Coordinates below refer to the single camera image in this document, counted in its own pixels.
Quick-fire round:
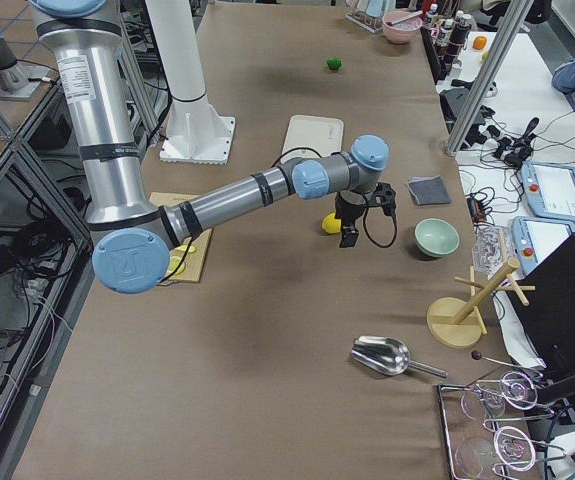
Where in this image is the mint green bowl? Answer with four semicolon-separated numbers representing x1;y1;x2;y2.
414;218;460;258

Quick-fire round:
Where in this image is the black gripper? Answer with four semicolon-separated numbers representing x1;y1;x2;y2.
335;182;396;248

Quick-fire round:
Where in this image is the pink bowl with ice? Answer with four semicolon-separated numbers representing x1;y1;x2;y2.
382;11;423;44

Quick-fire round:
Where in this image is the black monitor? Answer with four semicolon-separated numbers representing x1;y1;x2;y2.
514;233;575;373

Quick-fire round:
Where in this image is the black tray with glasses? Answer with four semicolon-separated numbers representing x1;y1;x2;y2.
437;370;566;479

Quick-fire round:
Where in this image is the folded grey cloth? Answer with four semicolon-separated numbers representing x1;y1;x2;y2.
407;176;451;206

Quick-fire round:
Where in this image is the green lemon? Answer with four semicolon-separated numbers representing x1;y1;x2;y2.
326;57;342;71

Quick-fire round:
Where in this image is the yellow lemon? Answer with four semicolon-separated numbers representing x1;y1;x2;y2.
321;212;342;235

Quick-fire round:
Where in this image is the aluminium frame post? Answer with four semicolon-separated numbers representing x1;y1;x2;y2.
445;0;533;157

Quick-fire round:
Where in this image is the metal scoop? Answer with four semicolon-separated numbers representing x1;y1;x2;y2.
351;335;448;379

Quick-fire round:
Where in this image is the wooden cutting board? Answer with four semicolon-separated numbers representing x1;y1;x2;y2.
150;192;212;286

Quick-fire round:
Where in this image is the teach pendant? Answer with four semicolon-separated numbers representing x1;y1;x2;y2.
520;161;575;224
511;216;575;275

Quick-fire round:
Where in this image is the wooden mug tree stand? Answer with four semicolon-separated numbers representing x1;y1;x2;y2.
426;227;537;348

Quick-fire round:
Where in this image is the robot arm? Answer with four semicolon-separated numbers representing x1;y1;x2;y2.
31;1;395;294

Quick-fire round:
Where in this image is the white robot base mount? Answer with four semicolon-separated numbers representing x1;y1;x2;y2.
146;0;236;165

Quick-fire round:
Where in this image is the white rabbit tray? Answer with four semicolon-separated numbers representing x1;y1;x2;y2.
282;114;344;157

